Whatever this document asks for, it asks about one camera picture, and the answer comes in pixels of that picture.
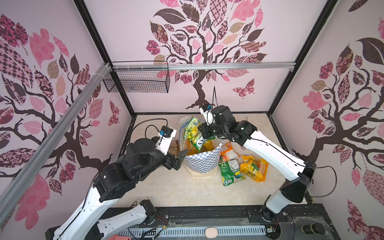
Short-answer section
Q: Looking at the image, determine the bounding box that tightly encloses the aluminium rail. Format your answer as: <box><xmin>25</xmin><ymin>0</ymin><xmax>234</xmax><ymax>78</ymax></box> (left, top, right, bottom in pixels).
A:
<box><xmin>1</xmin><ymin>63</ymin><xmax>111</xmax><ymax>224</ymax></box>
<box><xmin>113</xmin><ymin>62</ymin><xmax>296</xmax><ymax>71</ymax></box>

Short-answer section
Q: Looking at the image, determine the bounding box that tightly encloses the beige oval sticker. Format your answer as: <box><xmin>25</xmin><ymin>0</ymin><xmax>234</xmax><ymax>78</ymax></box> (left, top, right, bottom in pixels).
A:
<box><xmin>205</xmin><ymin>227</ymin><xmax>219</xmax><ymax>239</ymax></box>

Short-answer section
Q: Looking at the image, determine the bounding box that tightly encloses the blue checkered paper bag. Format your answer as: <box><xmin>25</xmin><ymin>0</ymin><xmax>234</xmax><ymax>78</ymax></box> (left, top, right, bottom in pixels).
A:
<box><xmin>177</xmin><ymin>116</ymin><xmax>224</xmax><ymax>178</ymax></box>

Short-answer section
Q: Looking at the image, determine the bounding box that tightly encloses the aluminium rail left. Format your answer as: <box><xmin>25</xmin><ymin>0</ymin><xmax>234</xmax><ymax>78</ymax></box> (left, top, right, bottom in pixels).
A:
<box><xmin>1</xmin><ymin>63</ymin><xmax>111</xmax><ymax>224</ymax></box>

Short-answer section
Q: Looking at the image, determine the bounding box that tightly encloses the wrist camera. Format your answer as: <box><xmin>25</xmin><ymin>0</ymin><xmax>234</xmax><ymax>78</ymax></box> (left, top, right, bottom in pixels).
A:
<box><xmin>200</xmin><ymin>104</ymin><xmax>214</xmax><ymax>125</ymax></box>
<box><xmin>156</xmin><ymin>126</ymin><xmax>177</xmax><ymax>156</ymax></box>

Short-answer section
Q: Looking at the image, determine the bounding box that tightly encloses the black wire basket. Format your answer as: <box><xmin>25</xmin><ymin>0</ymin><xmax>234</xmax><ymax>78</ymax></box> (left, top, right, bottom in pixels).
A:
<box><xmin>103</xmin><ymin>60</ymin><xmax>171</xmax><ymax>93</ymax></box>

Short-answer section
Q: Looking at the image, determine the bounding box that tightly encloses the yellow snack bag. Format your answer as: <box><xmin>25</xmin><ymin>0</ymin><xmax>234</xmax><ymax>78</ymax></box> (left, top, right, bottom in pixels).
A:
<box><xmin>240</xmin><ymin>155</ymin><xmax>269</xmax><ymax>182</ymax></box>

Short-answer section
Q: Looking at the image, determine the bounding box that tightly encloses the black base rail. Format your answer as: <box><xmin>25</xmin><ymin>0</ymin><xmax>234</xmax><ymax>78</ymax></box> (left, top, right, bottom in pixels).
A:
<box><xmin>44</xmin><ymin>204</ymin><xmax>331</xmax><ymax>232</ymax></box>

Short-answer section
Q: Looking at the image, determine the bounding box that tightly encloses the black round knob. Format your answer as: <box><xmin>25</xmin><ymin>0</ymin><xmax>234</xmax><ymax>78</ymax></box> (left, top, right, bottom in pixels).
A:
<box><xmin>301</xmin><ymin>223</ymin><xmax>326</xmax><ymax>235</ymax></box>

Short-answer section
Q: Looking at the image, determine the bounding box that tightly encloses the green yellow fox candy bag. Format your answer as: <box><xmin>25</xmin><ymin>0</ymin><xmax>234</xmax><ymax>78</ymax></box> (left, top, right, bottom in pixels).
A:
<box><xmin>184</xmin><ymin>117</ymin><xmax>215</xmax><ymax>150</ymax></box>

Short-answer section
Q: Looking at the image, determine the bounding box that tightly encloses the aluminium rail back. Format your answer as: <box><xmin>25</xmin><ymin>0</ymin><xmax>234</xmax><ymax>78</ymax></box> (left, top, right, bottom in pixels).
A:
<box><xmin>113</xmin><ymin>62</ymin><xmax>296</xmax><ymax>71</ymax></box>

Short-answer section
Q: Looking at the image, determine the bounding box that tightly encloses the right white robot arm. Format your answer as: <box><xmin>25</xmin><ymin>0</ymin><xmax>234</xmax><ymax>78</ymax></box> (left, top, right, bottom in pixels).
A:
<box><xmin>198</xmin><ymin>104</ymin><xmax>316</xmax><ymax>222</ymax></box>

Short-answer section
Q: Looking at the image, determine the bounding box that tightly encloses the yellow mango gummy bag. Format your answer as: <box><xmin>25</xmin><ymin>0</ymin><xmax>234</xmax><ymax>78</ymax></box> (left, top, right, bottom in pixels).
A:
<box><xmin>187</xmin><ymin>140</ymin><xmax>215</xmax><ymax>156</ymax></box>

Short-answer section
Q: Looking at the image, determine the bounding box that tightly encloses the green snack bag white label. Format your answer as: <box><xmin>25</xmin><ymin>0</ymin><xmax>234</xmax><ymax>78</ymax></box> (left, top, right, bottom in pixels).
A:
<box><xmin>219</xmin><ymin>160</ymin><xmax>246</xmax><ymax>186</ymax></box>

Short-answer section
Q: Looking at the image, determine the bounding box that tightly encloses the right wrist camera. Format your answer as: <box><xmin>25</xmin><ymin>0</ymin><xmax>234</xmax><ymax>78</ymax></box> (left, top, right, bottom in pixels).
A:
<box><xmin>200</xmin><ymin>104</ymin><xmax>214</xmax><ymax>125</ymax></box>

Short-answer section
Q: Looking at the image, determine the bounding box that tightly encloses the orange snack bag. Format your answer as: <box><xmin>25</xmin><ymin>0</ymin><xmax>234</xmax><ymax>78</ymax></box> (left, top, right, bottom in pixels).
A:
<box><xmin>219</xmin><ymin>142</ymin><xmax>240</xmax><ymax>163</ymax></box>

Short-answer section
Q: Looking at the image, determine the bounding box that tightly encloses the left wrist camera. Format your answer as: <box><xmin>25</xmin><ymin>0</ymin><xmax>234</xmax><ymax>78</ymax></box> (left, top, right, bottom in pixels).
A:
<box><xmin>156</xmin><ymin>126</ymin><xmax>177</xmax><ymax>156</ymax></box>

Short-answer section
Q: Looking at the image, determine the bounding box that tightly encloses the white vented cable duct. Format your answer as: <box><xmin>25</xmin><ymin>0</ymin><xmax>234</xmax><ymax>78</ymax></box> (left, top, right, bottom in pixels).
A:
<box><xmin>117</xmin><ymin>226</ymin><xmax>267</xmax><ymax>240</ymax></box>

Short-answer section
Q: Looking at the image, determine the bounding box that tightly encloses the red object bottom edge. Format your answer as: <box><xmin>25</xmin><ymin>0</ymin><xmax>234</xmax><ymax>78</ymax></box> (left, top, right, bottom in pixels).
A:
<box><xmin>108</xmin><ymin>235</ymin><xmax>131</xmax><ymax>240</ymax></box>

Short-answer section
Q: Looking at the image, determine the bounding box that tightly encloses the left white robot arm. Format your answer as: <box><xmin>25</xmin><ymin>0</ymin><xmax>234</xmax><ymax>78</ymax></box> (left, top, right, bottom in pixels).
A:
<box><xmin>45</xmin><ymin>138</ymin><xmax>189</xmax><ymax>240</ymax></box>

